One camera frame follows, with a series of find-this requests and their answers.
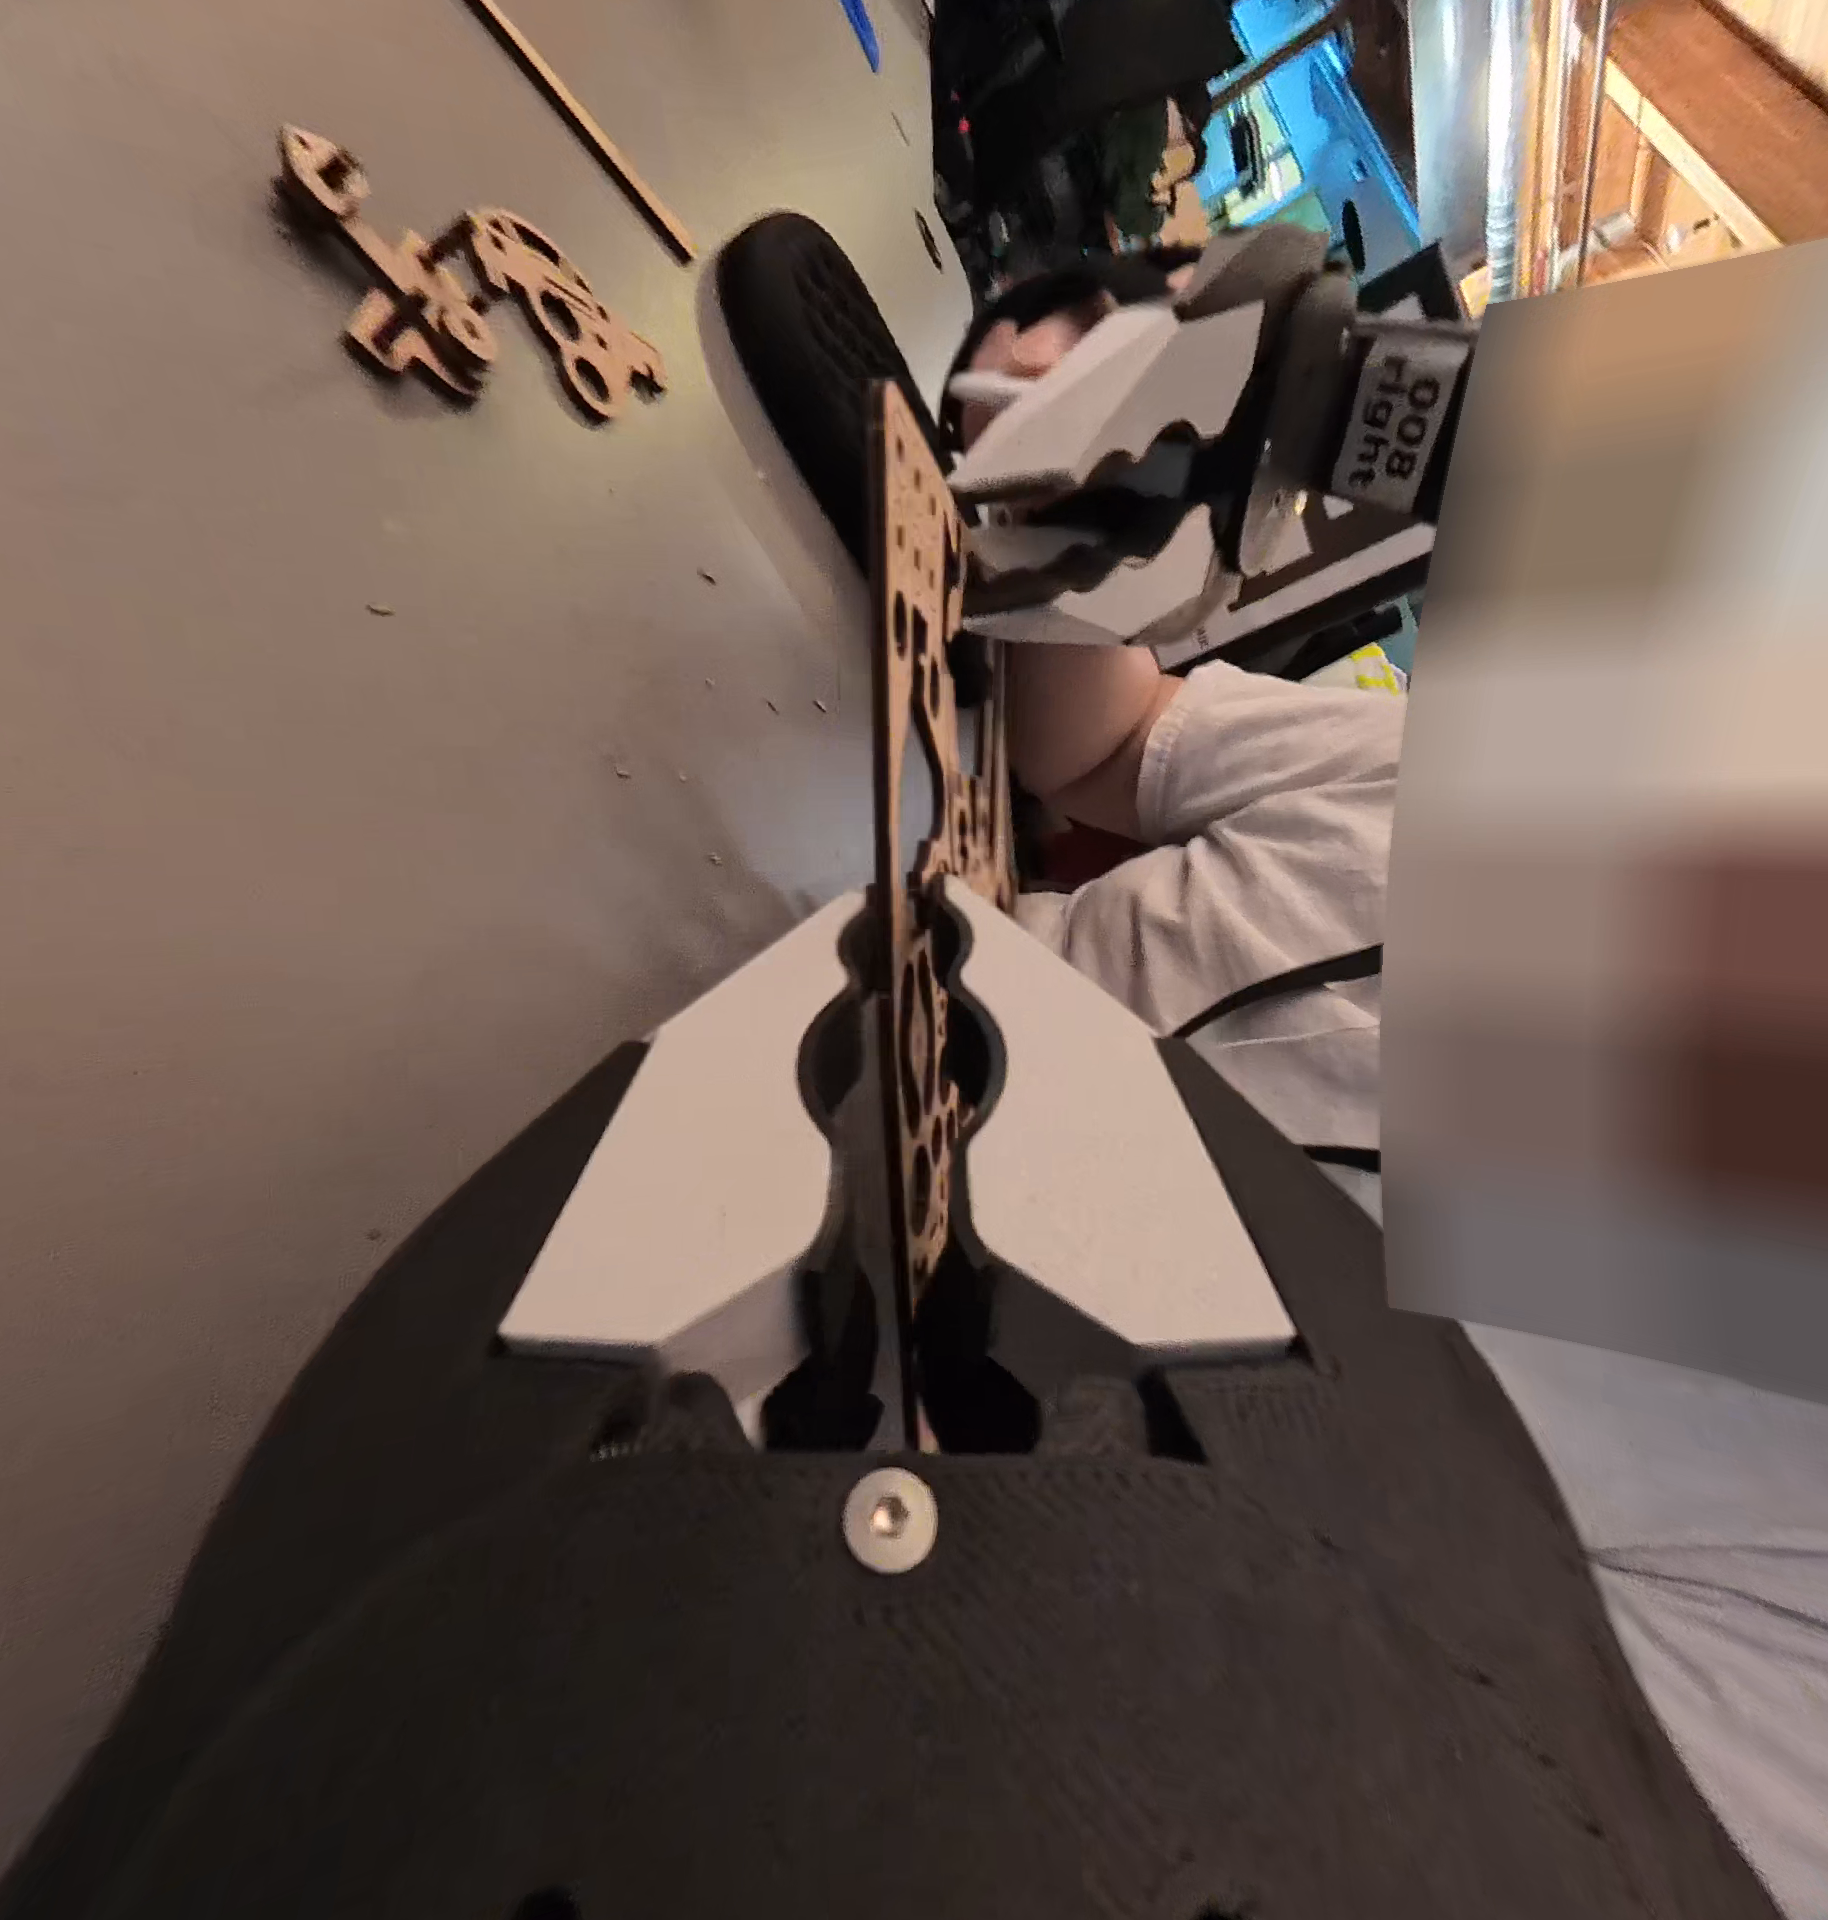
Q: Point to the silver ventilation duct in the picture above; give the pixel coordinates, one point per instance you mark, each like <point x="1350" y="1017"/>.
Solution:
<point x="1478" y="134"/>

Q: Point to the person in white shirt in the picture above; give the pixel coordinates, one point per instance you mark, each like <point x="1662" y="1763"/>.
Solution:
<point x="1259" y="839"/>

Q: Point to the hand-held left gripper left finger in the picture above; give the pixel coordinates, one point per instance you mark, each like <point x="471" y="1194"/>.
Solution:
<point x="673" y="1185"/>

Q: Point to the large wooden parts sheet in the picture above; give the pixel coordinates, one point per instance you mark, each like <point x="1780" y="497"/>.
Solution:
<point x="885" y="751"/>

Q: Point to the wooden car-shaped piece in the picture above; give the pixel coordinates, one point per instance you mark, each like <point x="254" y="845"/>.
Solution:
<point x="515" y="247"/>

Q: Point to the thin wooden stick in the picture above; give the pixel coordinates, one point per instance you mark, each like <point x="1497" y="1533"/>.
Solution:
<point x="582" y="132"/>

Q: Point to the person's right forearm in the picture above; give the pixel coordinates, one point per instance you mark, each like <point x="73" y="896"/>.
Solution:
<point x="1079" y="735"/>

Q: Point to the small wooden pegged assembly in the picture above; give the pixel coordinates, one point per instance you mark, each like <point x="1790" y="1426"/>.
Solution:
<point x="387" y="270"/>

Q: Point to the person's right hand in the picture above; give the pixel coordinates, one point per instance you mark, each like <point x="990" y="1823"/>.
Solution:
<point x="1026" y="353"/>

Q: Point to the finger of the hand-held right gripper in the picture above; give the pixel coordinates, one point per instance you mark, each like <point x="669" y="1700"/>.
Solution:
<point x="1139" y="601"/>
<point x="1094" y="391"/>

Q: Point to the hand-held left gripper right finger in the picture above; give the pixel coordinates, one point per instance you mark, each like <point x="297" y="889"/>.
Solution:
<point x="1124" y="1185"/>

